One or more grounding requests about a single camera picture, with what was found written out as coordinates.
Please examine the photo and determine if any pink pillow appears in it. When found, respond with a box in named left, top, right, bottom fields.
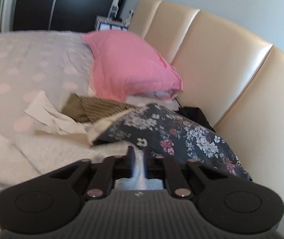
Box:
left=80, top=30, right=184, bottom=102

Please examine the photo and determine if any black garment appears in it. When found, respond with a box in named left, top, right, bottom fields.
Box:
left=178, top=107, right=216, bottom=133

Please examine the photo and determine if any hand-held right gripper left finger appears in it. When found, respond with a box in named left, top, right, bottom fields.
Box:
left=47, top=146, right=135, bottom=200

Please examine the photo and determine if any cream padded headboard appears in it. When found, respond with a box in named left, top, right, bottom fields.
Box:
left=129, top=0, right=284, bottom=205

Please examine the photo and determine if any black wardrobe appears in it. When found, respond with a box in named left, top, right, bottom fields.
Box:
left=12, top=0, right=132, bottom=32

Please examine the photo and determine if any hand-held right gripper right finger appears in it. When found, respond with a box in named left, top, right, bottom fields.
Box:
left=144, top=147, right=230, bottom=200

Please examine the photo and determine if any light grey sweatshirt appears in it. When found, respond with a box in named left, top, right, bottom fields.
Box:
left=0, top=123, right=163, bottom=229

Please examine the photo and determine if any white nightstand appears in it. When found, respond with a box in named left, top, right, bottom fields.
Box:
left=96, top=16, right=129, bottom=32

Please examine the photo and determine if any polka dot bed sheet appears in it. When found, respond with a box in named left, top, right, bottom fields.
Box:
left=0, top=30, right=95, bottom=140

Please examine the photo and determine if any dark floral garment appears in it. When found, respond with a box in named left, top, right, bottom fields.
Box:
left=88, top=103, right=253, bottom=183

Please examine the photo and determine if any white garment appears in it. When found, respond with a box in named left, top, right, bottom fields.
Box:
left=24, top=90, right=89, bottom=135

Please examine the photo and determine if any olive striped garment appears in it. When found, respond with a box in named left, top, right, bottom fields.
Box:
left=61, top=93, right=142, bottom=123

